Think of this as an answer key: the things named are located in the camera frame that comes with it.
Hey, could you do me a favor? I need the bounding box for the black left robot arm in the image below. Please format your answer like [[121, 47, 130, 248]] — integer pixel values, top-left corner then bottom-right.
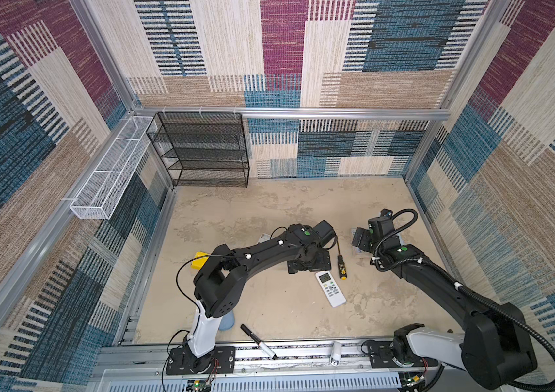
[[187, 220, 337, 359]]

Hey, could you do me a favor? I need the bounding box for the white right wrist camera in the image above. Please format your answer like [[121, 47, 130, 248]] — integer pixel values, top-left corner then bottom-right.
[[368, 209, 394, 238]]

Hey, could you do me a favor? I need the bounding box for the white cylinder on rail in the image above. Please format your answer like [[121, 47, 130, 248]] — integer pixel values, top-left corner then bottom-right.
[[330, 341, 343, 367]]

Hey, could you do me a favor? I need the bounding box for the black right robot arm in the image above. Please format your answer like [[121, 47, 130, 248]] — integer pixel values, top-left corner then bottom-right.
[[352, 216, 538, 390]]

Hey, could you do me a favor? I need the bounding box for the white wire mesh basket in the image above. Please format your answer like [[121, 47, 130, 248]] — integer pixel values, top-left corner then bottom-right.
[[70, 116, 153, 220]]

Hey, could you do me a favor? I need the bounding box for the colourful magazine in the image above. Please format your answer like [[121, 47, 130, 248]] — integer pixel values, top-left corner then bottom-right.
[[351, 243, 371, 257]]

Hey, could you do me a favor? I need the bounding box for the black marker pen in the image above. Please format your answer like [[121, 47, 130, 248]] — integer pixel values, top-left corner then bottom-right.
[[240, 324, 278, 360]]

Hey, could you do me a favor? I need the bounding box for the blue grey glasses case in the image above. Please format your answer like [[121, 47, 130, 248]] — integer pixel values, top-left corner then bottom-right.
[[219, 311, 235, 331]]

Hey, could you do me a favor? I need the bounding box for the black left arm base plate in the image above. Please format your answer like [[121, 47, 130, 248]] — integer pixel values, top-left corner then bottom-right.
[[164, 346, 236, 376]]

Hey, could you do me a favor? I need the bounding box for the white air conditioner remote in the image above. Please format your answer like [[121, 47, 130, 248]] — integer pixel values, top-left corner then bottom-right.
[[315, 271, 346, 308]]

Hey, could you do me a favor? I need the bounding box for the black yellow screwdriver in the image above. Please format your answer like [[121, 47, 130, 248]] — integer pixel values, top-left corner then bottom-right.
[[336, 237, 348, 280]]

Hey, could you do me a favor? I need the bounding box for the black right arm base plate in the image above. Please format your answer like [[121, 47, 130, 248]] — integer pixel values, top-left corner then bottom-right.
[[360, 339, 440, 369]]

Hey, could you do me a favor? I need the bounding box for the black wire mesh shelf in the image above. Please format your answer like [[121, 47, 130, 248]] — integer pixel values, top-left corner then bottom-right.
[[146, 112, 251, 187]]

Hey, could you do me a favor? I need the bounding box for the black corrugated cable conduit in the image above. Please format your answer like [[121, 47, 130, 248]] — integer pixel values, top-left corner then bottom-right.
[[370, 208, 555, 392]]

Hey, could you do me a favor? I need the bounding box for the yellow scraper with blue tip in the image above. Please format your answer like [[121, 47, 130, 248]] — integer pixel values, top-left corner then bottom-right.
[[190, 252, 210, 270]]

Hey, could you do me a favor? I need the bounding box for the aluminium front rail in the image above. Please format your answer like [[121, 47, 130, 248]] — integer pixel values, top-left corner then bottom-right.
[[95, 335, 504, 378]]

